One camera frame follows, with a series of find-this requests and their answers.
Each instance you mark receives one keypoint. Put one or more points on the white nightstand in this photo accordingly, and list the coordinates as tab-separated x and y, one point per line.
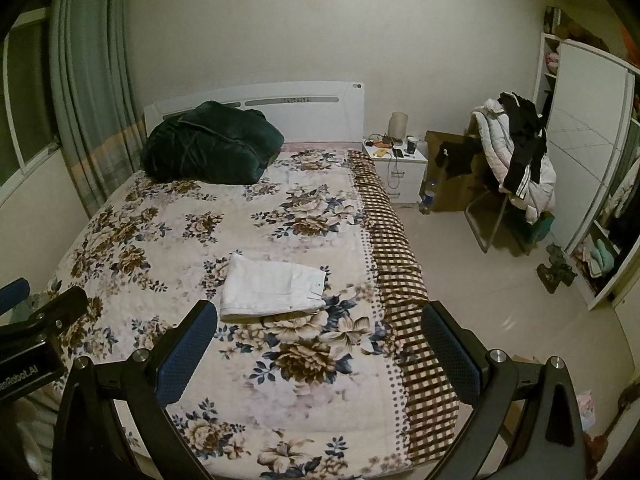
402	177

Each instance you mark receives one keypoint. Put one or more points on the plastic water bottle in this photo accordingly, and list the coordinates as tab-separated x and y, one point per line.
427	200

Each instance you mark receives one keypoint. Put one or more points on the white pants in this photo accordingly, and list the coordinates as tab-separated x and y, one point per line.
265	285

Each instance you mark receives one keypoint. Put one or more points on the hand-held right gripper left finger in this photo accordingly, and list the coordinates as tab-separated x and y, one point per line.
185	356

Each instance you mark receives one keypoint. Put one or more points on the beige table lamp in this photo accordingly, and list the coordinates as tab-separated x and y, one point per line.
399	126

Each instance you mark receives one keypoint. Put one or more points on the open cardboard box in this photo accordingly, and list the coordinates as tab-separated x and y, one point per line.
524	359

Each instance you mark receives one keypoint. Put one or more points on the bed with floral cover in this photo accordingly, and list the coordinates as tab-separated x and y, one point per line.
175	240

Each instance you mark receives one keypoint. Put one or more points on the pink printed package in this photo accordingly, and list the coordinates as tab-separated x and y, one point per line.
586	410

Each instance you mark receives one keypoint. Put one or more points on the white bed headboard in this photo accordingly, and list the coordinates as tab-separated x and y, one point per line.
320	115

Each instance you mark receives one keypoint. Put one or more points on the large brown cardboard box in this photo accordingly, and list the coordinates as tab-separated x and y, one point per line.
452	192

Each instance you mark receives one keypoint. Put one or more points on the black striped track clothes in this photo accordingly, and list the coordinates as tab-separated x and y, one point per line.
525	140

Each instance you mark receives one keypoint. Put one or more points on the grey green curtain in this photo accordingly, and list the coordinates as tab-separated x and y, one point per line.
90	85

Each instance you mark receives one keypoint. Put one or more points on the white puffer jacket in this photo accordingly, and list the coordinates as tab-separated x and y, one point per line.
492	145

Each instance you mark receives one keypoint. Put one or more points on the brown checkered bed sheet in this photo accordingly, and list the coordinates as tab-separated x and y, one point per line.
395	280

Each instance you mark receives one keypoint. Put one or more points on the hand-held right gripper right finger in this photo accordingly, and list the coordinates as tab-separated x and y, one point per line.
450	355

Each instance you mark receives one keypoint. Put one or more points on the orange flat item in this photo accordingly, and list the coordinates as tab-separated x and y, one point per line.
381	151

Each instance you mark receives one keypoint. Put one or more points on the white framed window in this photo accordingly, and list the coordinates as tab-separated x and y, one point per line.
30	90

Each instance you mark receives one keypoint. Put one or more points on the metal folding chair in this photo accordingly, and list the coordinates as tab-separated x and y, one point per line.
487	220

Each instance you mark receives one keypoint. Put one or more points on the teal bin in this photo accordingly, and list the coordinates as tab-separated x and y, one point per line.
542	226

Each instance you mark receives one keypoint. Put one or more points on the black garment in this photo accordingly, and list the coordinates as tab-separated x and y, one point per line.
457	157

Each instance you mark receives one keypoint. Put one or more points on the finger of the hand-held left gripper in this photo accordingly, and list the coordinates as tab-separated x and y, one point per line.
60	310
14	294

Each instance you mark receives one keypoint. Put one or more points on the white wardrobe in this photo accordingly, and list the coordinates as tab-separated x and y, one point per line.
585	160

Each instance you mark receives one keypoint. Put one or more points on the dark shoes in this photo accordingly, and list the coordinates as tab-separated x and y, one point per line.
556	270

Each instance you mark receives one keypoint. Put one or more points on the dark green duvet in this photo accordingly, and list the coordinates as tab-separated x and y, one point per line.
210	142

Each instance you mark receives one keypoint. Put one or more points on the dark cup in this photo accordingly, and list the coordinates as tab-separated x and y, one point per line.
412	145

